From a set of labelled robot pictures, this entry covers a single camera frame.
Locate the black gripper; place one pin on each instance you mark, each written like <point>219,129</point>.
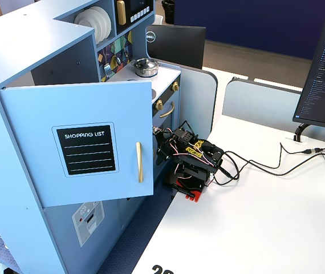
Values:
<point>162,149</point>

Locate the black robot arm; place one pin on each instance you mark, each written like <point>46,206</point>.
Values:
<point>196,168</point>

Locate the blue toy kitchen cabinet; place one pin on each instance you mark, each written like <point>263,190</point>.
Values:
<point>31,42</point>

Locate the red table clamp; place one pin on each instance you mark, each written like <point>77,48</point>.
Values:
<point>194,196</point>

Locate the gold stove knob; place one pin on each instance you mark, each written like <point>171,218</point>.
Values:
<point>159,105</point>
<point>175,86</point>

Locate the grey desk divider panel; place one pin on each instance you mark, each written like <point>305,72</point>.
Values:
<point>259,100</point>
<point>199,100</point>

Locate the blue door with shopping list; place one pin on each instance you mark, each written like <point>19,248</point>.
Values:
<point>94,188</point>

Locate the silver toy pot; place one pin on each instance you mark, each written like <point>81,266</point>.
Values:
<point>146,73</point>

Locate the silver pot lid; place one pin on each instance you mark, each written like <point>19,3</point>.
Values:
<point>144,64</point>

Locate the silver toy spatula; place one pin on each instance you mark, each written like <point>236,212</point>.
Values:
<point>107,70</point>

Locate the silver toy ladle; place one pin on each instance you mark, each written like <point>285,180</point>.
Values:
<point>118,60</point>

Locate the black Dell monitor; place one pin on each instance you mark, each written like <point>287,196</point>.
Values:
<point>176,45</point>

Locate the black trash bin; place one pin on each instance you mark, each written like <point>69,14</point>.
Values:
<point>168,11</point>

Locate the white plate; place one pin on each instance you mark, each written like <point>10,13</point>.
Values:
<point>98,24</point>
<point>83,19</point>
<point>107,21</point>

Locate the black toy microwave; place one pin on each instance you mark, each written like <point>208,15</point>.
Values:
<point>139,8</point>

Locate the dark blue partition wall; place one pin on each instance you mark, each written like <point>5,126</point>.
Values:
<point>253,23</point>

